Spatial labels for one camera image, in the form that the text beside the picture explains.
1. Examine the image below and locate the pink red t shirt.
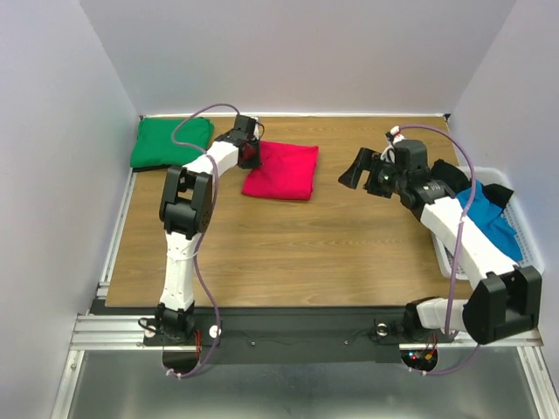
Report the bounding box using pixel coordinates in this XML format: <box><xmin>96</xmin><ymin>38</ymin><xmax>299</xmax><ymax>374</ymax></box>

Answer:
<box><xmin>241</xmin><ymin>141</ymin><xmax>320</xmax><ymax>201</ymax></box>

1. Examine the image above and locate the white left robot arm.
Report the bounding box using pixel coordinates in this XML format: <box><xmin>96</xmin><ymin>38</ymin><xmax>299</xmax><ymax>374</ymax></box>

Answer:
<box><xmin>155</xmin><ymin>114</ymin><xmax>264</xmax><ymax>344</ymax></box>

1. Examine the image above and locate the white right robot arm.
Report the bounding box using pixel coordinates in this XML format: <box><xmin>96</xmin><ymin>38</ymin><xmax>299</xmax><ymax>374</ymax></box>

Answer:
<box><xmin>338</xmin><ymin>140</ymin><xmax>542</xmax><ymax>345</ymax></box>

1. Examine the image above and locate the black t shirt in basket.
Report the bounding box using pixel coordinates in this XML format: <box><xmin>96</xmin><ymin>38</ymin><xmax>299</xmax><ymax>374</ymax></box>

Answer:
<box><xmin>431</xmin><ymin>159</ymin><xmax>514</xmax><ymax>210</ymax></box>

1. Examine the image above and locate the folded green t shirt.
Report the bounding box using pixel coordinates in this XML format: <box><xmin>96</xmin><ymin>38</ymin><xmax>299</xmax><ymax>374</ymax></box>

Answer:
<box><xmin>129</xmin><ymin>118</ymin><xmax>214</xmax><ymax>171</ymax></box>

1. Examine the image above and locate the blue t shirt in basket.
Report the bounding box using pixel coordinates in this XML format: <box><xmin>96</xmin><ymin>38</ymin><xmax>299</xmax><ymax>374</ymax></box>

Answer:
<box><xmin>467</xmin><ymin>181</ymin><xmax>522</xmax><ymax>262</ymax></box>

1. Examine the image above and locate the white plastic laundry basket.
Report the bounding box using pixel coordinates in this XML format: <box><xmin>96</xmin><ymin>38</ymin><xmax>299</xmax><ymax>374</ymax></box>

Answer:
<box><xmin>431</xmin><ymin>167</ymin><xmax>545</xmax><ymax>278</ymax></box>

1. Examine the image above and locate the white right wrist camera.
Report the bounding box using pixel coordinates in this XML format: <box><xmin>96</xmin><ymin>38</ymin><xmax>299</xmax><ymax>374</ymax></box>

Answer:
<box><xmin>381</xmin><ymin>126</ymin><xmax>405</xmax><ymax>163</ymax></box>

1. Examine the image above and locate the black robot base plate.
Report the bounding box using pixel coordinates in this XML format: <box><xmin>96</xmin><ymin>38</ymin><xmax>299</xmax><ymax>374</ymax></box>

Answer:
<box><xmin>143</xmin><ymin>306</ymin><xmax>450</xmax><ymax>365</ymax></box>

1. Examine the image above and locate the aluminium frame rail right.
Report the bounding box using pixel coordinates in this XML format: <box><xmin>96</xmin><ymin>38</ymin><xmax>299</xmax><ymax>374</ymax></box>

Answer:
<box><xmin>441</xmin><ymin>332</ymin><xmax>558</xmax><ymax>418</ymax></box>

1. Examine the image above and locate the aluminium frame rail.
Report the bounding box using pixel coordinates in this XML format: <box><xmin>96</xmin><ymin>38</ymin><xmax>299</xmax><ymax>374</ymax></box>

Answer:
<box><xmin>51</xmin><ymin>172</ymin><xmax>143</xmax><ymax>418</ymax></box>
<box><xmin>441</xmin><ymin>332</ymin><xmax>558</xmax><ymax>418</ymax></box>

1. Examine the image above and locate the aluminium frame rail left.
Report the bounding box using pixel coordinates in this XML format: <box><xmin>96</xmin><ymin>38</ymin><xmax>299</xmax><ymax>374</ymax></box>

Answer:
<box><xmin>51</xmin><ymin>172</ymin><xmax>143</xmax><ymax>418</ymax></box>

